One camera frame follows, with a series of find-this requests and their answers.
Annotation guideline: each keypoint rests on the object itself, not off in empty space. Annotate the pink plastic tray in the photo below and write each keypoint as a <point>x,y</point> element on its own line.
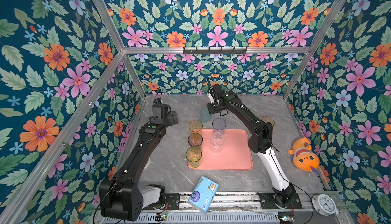
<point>234,156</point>

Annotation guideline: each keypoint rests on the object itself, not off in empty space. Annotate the blue transparent cup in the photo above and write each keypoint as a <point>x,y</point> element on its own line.
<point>219,125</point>

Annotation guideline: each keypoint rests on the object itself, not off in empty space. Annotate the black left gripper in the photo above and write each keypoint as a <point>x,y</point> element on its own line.
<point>171,120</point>

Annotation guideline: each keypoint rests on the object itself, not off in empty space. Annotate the teal frosted cup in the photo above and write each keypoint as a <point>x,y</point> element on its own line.
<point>205,116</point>

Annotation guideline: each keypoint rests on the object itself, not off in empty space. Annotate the amber short cup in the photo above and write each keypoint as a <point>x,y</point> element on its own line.
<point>268,119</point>

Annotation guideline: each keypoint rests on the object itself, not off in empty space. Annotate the yellow plastic cup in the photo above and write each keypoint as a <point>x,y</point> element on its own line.
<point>195,126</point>

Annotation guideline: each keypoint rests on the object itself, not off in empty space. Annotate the white alarm clock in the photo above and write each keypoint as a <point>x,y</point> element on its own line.
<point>324,205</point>

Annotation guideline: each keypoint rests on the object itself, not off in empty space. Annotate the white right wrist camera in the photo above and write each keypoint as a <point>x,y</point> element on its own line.
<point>210,91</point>

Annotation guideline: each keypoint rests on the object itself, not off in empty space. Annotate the dark grey plastic cup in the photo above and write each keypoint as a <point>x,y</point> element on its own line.
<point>195,139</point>

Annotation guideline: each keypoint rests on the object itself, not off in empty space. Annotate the light green tall cup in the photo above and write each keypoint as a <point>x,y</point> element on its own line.
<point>193,156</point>

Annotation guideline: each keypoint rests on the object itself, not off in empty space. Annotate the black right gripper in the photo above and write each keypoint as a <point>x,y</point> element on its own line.
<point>211,111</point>

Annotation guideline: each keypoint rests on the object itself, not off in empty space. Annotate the blue tissue pack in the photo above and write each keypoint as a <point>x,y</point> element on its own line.
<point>203,194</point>

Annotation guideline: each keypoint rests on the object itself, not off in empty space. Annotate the clear transparent cup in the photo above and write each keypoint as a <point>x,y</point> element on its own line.
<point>217,141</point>

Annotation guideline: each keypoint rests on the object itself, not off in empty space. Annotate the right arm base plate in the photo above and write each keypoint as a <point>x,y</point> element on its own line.
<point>272,201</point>

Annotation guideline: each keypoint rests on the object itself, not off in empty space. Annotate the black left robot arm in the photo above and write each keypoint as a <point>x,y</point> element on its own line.
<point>120,196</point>

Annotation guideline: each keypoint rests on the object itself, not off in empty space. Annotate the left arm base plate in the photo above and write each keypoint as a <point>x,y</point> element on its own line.
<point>171,201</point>

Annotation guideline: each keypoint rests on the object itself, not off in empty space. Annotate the orange fish plush toy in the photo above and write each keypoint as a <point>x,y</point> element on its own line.
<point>303,157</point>

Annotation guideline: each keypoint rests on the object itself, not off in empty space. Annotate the black hook rail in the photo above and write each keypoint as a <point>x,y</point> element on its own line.
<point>214,50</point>

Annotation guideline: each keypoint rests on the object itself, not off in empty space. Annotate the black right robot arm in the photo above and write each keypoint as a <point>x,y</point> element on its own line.
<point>260,141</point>

